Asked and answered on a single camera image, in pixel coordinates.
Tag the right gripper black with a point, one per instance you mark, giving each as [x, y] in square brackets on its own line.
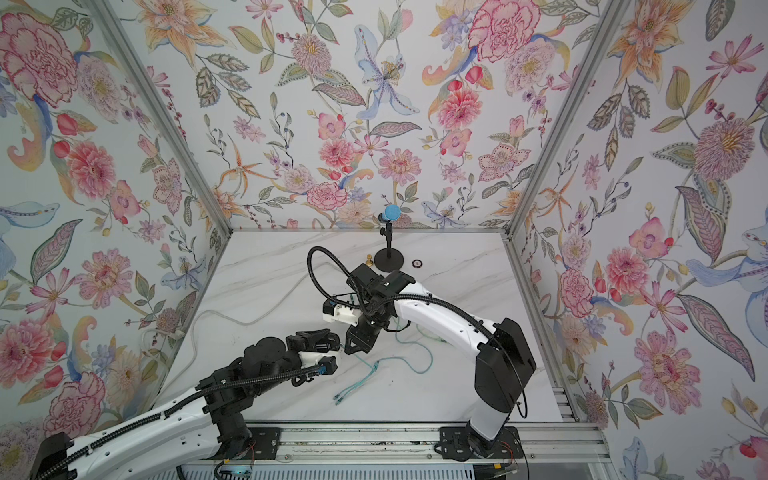
[363, 343]

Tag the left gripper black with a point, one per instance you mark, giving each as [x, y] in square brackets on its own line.
[307, 339]

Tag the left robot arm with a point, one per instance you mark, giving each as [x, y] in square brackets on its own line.
[203, 422]

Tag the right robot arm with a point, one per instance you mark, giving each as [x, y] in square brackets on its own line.
[503, 361]

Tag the black microphone stand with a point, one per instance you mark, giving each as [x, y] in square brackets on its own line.
[388, 259]

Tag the blue microphone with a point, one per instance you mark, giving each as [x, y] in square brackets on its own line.
[391, 213]

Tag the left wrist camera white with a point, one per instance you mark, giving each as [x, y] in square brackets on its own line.
[326, 366]

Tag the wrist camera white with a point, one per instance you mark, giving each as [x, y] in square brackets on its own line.
[334, 312]
[326, 366]

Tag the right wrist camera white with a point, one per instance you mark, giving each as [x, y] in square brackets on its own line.
[334, 312]

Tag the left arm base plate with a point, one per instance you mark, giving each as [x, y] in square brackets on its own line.
[259, 443]

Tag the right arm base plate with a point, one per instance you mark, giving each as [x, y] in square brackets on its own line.
[462, 444]

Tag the aluminium frame rail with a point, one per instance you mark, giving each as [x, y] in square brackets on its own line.
[411, 443]

